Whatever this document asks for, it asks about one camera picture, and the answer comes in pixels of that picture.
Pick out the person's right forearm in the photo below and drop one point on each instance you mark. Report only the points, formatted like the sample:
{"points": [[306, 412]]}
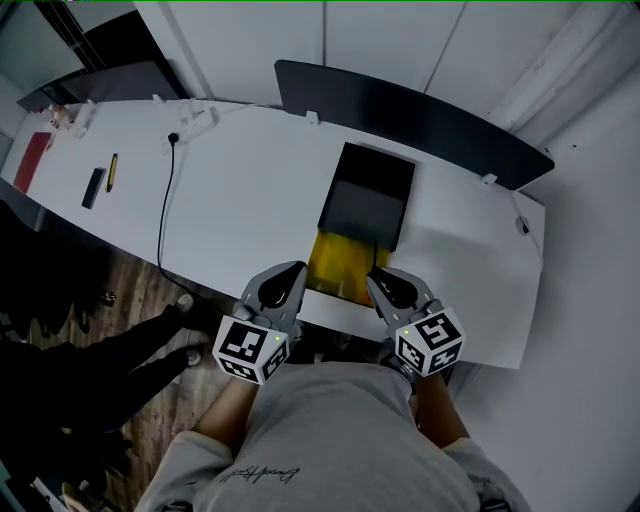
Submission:
{"points": [[442, 415]]}

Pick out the person's gray shirt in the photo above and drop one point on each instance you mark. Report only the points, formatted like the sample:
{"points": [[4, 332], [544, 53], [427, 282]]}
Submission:
{"points": [[330, 440]]}

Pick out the white wall pipes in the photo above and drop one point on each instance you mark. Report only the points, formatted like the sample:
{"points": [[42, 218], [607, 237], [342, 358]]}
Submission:
{"points": [[560, 65]]}

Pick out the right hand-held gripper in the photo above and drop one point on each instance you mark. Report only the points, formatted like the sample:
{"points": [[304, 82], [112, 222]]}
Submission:
{"points": [[432, 340]]}

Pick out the person's left forearm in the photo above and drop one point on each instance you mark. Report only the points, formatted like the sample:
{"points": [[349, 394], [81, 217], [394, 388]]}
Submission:
{"points": [[227, 410]]}

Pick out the white power strip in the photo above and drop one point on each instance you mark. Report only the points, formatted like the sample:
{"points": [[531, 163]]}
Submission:
{"points": [[192, 127]]}

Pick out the black office chair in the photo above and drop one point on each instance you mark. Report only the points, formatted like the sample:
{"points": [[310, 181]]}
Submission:
{"points": [[45, 265]]}

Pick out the black phone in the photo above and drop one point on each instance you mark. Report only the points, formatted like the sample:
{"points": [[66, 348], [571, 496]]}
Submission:
{"points": [[93, 188]]}

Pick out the yellow black pen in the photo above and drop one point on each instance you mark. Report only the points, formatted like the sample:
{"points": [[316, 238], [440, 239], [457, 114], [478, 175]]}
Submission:
{"points": [[111, 172]]}

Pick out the white divider clamp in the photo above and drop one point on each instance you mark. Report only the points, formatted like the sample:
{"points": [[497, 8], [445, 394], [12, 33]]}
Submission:
{"points": [[313, 118], [490, 179]]}

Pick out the small bottle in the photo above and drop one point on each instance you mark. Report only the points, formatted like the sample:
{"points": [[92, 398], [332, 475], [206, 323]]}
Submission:
{"points": [[59, 117]]}

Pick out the dark gray desk divider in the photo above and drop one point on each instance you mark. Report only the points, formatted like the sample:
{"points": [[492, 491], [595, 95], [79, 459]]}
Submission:
{"points": [[425, 125], [110, 85]]}

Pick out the black box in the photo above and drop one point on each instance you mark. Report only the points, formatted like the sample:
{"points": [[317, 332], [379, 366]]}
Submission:
{"points": [[367, 200]]}

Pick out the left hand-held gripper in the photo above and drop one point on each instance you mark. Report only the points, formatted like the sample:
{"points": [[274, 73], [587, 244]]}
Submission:
{"points": [[245, 347]]}

